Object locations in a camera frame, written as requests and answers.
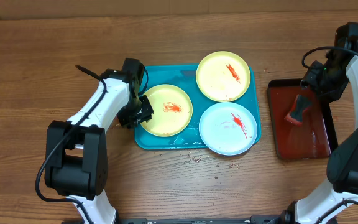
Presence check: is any yellow-green plate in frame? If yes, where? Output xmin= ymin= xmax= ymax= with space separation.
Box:
xmin=196 ymin=51 xmax=251 ymax=102
xmin=141 ymin=84 xmax=193 ymax=137

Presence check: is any red black sponge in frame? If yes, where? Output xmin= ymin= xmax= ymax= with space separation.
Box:
xmin=285 ymin=95 xmax=312 ymax=126

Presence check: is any yellow-green plate top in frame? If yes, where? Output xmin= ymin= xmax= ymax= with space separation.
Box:
xmin=196 ymin=51 xmax=251 ymax=102

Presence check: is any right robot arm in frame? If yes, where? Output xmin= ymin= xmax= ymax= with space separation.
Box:
xmin=267 ymin=22 xmax=358 ymax=223

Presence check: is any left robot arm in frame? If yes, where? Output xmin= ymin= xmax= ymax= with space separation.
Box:
xmin=35 ymin=58 xmax=154 ymax=223

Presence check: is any teal plastic tray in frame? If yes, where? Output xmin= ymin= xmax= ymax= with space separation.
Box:
xmin=134 ymin=63 xmax=262 ymax=151

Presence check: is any black red-lined tray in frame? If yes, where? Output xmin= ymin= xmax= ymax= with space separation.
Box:
xmin=267 ymin=78 xmax=339 ymax=160

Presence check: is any light blue plate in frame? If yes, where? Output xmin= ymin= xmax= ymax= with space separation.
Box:
xmin=199 ymin=102 xmax=260 ymax=156

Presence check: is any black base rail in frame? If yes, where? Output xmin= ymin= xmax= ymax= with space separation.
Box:
xmin=61 ymin=214 xmax=295 ymax=224

